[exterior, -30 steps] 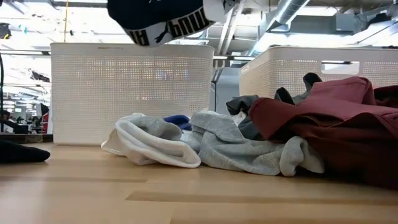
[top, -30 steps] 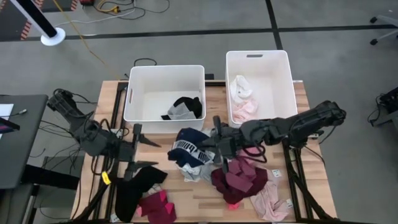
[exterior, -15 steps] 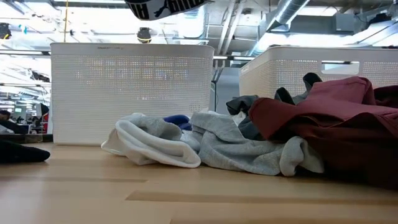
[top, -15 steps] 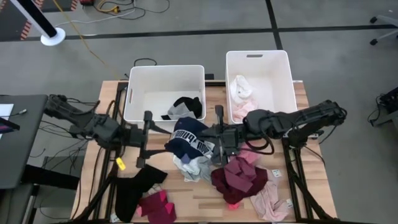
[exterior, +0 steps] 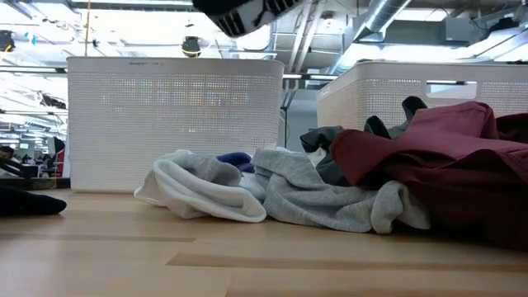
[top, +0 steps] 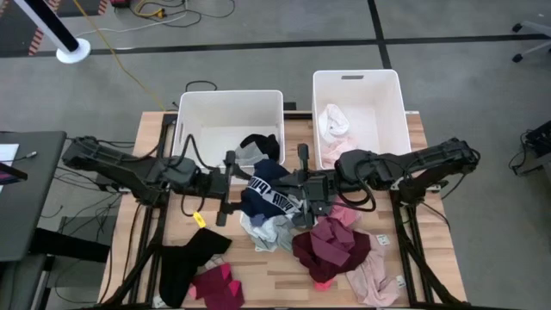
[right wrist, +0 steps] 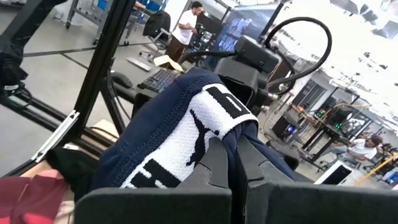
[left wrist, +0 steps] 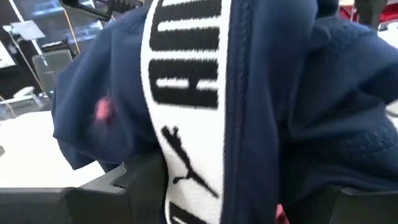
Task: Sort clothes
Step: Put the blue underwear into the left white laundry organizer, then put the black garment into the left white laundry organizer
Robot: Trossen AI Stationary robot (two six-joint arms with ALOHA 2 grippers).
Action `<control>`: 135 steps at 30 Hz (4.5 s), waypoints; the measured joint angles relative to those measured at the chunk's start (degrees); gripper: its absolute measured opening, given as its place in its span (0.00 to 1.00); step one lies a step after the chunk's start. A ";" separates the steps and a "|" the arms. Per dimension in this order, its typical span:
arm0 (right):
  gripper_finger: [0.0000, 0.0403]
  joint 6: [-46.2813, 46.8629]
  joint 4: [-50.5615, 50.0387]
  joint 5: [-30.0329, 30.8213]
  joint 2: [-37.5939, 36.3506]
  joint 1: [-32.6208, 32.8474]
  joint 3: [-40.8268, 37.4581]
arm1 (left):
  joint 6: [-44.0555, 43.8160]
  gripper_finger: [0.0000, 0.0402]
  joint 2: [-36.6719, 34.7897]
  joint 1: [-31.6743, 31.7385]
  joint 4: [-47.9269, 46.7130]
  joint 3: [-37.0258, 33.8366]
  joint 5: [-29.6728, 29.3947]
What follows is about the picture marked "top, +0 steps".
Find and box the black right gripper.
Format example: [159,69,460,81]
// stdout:
[269,143,337,230]

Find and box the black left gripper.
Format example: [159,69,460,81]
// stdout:
[197,150,255,228]

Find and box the navy garment with Puma waistband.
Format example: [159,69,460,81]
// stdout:
[239,158,305,220]

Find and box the white garment with hang tag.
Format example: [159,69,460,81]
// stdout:
[239,213,279,249]

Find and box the striped beige sock maroon toe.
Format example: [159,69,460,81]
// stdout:
[201,254,226,272]

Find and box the dark knit garment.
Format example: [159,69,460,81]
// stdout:
[158,226,233,309]

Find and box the small grey garment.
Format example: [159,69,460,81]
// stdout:
[234,141,270,168]

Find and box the black garment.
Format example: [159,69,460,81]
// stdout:
[239,133,282,164]

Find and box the light pink garment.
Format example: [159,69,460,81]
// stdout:
[320,136,361,171]

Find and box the dark maroon garment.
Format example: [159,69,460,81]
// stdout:
[291,217,372,284]

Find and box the white perforated plastic bin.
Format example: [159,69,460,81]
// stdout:
[312,68,413,171]
[170,89,286,173]

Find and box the white crumpled garment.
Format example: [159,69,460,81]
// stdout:
[317,102,352,145]

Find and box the coral pink garment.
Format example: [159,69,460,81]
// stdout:
[313,277,337,293]

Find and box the pale pink garment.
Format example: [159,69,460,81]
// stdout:
[344,230,402,308]

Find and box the black panel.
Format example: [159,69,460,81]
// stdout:
[28,226,112,264]

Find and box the dark grey desk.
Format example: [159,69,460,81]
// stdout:
[0,130,68,263]

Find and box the white pole with round base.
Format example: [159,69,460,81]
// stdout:
[12,0,92,65]

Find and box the black tablet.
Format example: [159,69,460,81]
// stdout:
[0,161,29,184]

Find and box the white paper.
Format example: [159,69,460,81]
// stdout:
[0,143,21,164]

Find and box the dark mat with hazard stripes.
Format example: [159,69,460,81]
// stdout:
[0,0,61,58]
[53,0,109,18]

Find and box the black equipment box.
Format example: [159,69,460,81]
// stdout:
[523,119,551,159]

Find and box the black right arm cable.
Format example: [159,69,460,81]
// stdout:
[333,161,376,213]

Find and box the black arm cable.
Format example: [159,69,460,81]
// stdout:
[179,133,207,170]
[333,161,376,213]

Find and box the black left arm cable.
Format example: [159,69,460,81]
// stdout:
[179,133,207,170]

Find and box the black aluminium rig frame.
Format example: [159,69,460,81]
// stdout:
[85,109,509,310]

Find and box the black cable loop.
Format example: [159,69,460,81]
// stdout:
[184,79,219,94]

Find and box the black floor cable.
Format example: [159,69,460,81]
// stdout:
[163,0,237,29]

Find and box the yellow cable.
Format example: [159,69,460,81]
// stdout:
[71,0,168,112]

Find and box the white floor cable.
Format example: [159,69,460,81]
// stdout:
[73,0,190,39]

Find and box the yellow extension cord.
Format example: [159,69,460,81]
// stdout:
[131,0,167,21]

